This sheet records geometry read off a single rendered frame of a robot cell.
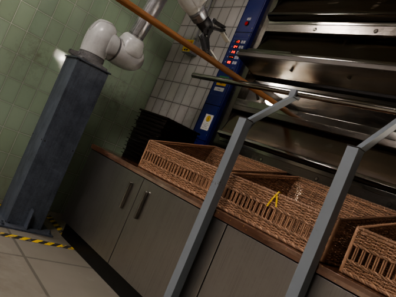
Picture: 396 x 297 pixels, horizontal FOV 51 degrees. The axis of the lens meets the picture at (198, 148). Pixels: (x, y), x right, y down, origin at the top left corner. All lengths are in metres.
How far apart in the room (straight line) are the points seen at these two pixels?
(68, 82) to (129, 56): 0.42
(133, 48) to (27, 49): 0.67
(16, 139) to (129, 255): 1.26
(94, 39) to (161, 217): 1.14
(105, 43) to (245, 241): 1.47
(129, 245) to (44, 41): 1.48
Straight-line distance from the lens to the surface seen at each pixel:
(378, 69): 1.99
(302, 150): 2.17
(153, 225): 1.92
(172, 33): 1.87
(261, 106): 2.44
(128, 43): 2.61
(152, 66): 3.26
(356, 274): 1.39
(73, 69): 2.45
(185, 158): 1.95
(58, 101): 2.45
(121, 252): 2.07
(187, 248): 1.66
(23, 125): 2.92
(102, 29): 2.54
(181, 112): 2.90
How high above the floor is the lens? 0.72
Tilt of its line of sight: 2 degrees up
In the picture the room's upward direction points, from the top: 23 degrees clockwise
